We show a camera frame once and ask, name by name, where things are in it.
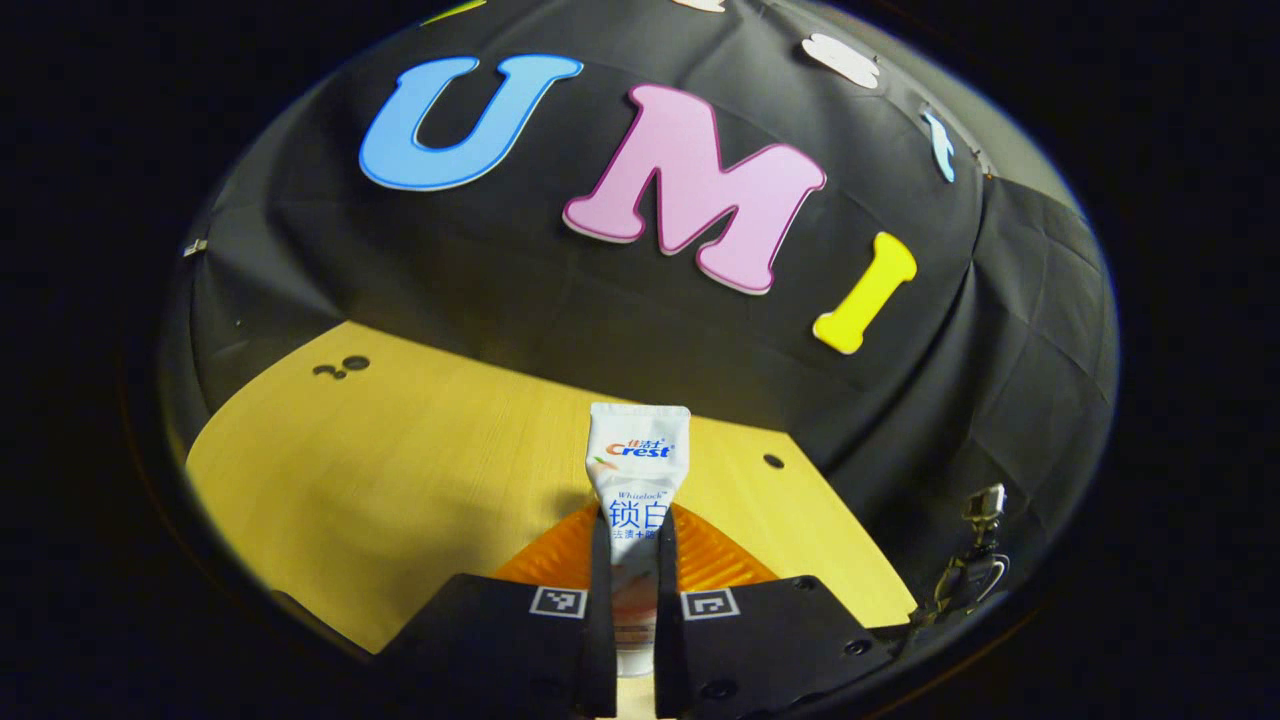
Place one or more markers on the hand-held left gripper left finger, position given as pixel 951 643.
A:
pixel 600 620

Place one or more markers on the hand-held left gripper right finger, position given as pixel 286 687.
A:
pixel 667 620

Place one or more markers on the white toothpaste tube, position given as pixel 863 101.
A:
pixel 638 470

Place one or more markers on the wooden desktop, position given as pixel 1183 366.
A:
pixel 400 480

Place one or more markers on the metal carabiner clip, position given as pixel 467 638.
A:
pixel 985 505

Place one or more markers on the black backdrop cloth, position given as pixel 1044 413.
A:
pixel 550 280

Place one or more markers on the small silver cloth clip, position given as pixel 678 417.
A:
pixel 195 247

